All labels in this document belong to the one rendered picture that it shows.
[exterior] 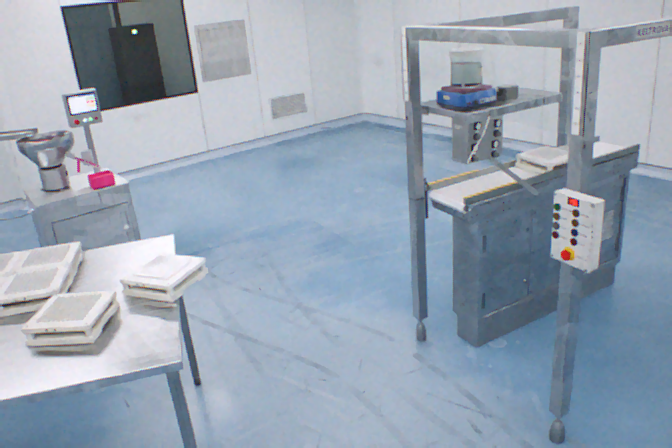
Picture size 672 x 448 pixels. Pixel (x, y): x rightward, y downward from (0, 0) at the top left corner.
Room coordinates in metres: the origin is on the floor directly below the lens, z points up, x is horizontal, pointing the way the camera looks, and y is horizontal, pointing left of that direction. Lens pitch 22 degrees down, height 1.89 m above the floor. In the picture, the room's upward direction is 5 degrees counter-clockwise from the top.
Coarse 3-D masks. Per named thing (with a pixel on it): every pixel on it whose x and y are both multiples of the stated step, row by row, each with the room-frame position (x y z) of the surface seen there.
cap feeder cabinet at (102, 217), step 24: (24, 192) 3.95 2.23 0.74; (48, 192) 3.81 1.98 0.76; (72, 192) 3.75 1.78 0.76; (96, 192) 3.74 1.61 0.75; (120, 192) 3.83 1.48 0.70; (48, 216) 3.55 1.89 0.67; (72, 216) 3.63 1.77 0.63; (96, 216) 3.72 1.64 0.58; (120, 216) 3.81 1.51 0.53; (48, 240) 3.53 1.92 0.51; (72, 240) 3.61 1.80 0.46; (96, 240) 3.69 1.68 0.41; (120, 240) 3.78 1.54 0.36
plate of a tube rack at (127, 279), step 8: (168, 256) 2.16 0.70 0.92; (176, 256) 2.15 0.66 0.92; (184, 256) 2.14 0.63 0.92; (192, 264) 2.06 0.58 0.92; (200, 264) 2.07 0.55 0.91; (128, 272) 2.03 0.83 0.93; (176, 272) 2.00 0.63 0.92; (184, 272) 1.99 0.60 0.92; (192, 272) 2.02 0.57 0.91; (120, 280) 1.98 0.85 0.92; (128, 280) 1.97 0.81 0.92; (136, 280) 1.96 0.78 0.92; (144, 280) 1.95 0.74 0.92; (152, 280) 1.95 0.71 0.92; (160, 280) 1.94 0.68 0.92; (168, 280) 1.93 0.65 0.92; (176, 280) 1.93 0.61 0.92; (160, 288) 1.90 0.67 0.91; (168, 288) 1.89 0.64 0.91
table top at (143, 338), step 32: (96, 256) 2.39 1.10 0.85; (128, 256) 2.36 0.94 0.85; (96, 288) 2.06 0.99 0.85; (0, 320) 1.87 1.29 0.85; (128, 320) 1.79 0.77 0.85; (160, 320) 1.77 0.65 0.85; (0, 352) 1.64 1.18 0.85; (32, 352) 1.63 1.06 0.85; (64, 352) 1.61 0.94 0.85; (96, 352) 1.59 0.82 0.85; (128, 352) 1.58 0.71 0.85; (160, 352) 1.56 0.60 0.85; (0, 384) 1.46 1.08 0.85; (32, 384) 1.45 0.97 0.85; (64, 384) 1.43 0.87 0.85; (96, 384) 1.45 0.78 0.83
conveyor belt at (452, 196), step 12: (600, 144) 3.28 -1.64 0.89; (612, 144) 3.27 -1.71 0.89; (516, 168) 2.97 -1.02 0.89; (468, 180) 2.84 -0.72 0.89; (480, 180) 2.83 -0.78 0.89; (492, 180) 2.81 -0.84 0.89; (504, 180) 2.79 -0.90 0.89; (432, 192) 2.72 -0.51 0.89; (444, 192) 2.70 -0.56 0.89; (456, 192) 2.68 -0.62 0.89; (468, 192) 2.66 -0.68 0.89; (504, 192) 2.63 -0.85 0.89; (456, 204) 2.55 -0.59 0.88
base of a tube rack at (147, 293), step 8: (200, 272) 2.07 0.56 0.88; (208, 272) 2.10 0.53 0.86; (184, 280) 2.01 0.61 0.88; (192, 280) 2.01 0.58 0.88; (136, 288) 1.98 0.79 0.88; (144, 288) 1.98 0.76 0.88; (152, 288) 1.97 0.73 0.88; (176, 288) 1.95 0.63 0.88; (184, 288) 1.96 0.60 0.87; (136, 296) 1.96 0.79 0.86; (144, 296) 1.94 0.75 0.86; (152, 296) 1.92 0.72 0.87; (160, 296) 1.91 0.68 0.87; (176, 296) 1.91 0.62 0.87
